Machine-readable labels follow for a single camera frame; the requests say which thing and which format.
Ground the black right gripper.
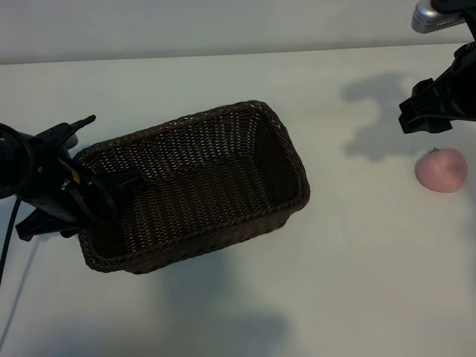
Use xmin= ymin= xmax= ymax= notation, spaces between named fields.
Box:
xmin=398 ymin=39 xmax=476 ymax=134

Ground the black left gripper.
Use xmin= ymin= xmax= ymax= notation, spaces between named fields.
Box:
xmin=15 ymin=122 xmax=143 ymax=241

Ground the pink peach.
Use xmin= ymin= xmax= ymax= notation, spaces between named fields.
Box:
xmin=414 ymin=147 xmax=469 ymax=193

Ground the dark brown wicker basket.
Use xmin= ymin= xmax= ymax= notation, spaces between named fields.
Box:
xmin=74 ymin=99 xmax=311 ymax=275

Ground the thin black wire bundle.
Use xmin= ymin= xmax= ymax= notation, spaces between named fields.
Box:
xmin=61 ymin=169 xmax=118 ymax=226

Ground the black camera cable plug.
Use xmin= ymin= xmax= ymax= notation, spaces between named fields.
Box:
xmin=65 ymin=114 xmax=97 ymax=133

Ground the black braided cable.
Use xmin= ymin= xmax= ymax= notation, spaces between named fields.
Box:
xmin=0 ymin=199 xmax=22 ymax=287

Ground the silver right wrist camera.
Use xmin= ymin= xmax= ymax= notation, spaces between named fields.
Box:
xmin=411 ymin=0 xmax=466 ymax=35

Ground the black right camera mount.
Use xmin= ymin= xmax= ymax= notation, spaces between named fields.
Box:
xmin=431 ymin=0 xmax=476 ymax=19

